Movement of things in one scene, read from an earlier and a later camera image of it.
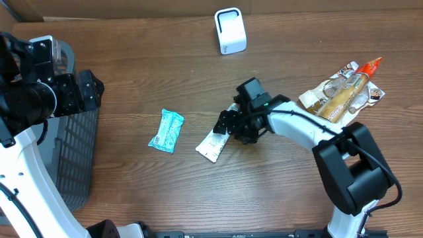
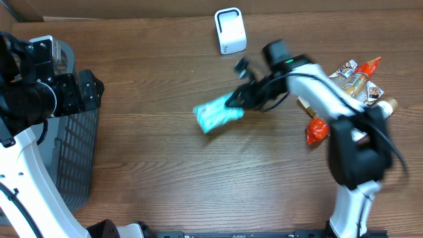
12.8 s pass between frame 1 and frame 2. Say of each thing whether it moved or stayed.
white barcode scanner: stayed
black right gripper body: moved
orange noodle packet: stayed
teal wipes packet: moved
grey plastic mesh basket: stayed
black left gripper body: stayed
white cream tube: moved
